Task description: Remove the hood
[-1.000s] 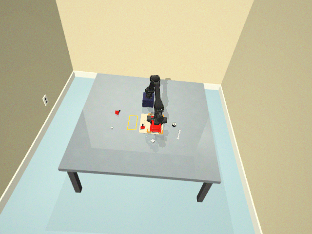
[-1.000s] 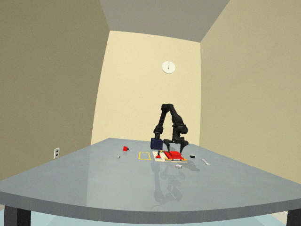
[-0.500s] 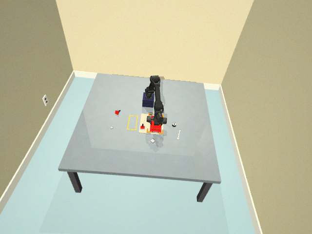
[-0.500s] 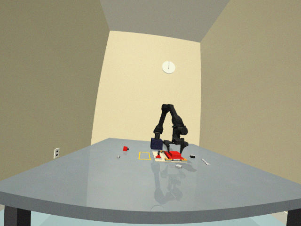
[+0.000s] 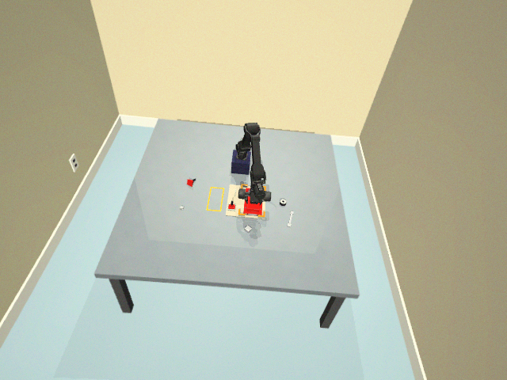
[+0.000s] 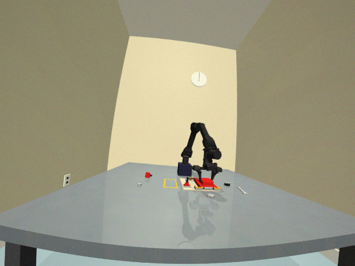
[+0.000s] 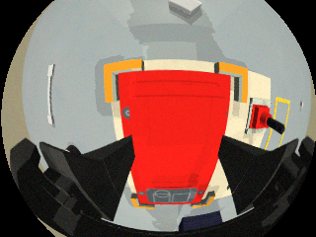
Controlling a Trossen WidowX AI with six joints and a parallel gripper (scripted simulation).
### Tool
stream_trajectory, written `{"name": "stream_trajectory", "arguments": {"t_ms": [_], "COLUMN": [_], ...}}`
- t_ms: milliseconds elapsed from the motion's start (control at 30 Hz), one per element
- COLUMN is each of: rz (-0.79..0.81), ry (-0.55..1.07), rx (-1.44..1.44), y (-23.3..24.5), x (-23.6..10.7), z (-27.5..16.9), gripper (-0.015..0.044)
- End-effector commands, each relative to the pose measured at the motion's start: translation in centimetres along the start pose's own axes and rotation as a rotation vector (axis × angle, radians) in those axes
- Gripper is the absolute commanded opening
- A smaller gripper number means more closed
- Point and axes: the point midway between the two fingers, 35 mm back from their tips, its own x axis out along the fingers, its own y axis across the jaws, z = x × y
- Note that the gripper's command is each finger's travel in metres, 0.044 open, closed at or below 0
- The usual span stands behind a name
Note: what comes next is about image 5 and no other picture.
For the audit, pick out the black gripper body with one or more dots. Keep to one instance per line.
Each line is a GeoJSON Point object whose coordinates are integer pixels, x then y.
{"type": "Point", "coordinates": [242, 194]}

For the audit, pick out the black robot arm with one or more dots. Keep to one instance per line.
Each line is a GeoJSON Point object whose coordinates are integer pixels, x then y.
{"type": "Point", "coordinates": [257, 169]}

